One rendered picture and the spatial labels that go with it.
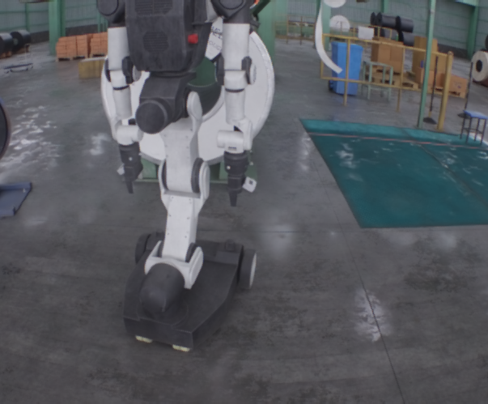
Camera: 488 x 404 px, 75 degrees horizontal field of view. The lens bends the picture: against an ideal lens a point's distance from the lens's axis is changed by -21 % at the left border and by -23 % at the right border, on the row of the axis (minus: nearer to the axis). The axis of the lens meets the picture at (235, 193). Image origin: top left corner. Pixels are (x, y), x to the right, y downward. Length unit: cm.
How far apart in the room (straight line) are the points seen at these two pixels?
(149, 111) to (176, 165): 39
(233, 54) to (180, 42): 19
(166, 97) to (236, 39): 30
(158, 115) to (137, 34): 28
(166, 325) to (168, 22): 108
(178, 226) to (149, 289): 34
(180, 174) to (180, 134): 17
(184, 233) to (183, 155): 32
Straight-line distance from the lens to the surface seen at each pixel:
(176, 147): 150
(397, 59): 1150
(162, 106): 121
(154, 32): 122
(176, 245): 163
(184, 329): 151
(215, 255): 185
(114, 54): 144
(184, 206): 162
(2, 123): 286
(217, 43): 255
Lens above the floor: 126
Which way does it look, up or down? 26 degrees down
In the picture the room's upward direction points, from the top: 2 degrees clockwise
